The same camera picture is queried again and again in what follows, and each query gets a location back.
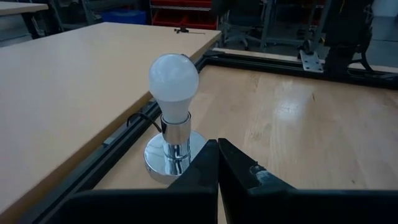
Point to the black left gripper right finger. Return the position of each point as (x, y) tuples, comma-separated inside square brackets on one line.
[(280, 205)]

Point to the silver metal mounting bracket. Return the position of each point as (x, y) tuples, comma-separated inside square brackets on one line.
[(311, 62)]

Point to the white lightbulb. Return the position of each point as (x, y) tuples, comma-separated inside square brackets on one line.
[(173, 84)]

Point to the chrome lamp socket base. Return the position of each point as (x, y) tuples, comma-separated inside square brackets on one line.
[(171, 146)]

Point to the wooden side table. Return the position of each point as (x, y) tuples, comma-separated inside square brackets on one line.
[(18, 7)]

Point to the blue storage bin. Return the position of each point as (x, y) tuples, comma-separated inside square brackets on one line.
[(124, 17)]

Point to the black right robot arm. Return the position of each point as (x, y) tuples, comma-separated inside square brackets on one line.
[(345, 31)]

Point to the light wooden desk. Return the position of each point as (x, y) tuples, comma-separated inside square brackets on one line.
[(77, 93)]

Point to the red storage bin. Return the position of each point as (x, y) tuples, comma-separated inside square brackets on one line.
[(169, 20), (199, 2), (200, 20), (168, 2)]

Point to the small black tool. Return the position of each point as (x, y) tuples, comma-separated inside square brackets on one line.
[(184, 30)]

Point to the black aluminium table frame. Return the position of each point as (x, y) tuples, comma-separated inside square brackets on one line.
[(280, 67)]

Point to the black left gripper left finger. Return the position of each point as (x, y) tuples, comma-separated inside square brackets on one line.
[(186, 205)]

